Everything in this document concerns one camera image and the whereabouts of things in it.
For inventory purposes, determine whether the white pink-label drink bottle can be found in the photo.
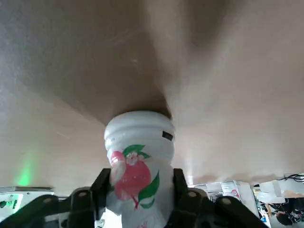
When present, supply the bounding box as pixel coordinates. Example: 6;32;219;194
104;109;176;228

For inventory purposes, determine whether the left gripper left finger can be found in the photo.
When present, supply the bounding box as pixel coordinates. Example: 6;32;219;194
0;168;113;228

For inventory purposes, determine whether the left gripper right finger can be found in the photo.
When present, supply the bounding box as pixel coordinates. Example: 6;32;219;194
165;167;270;228

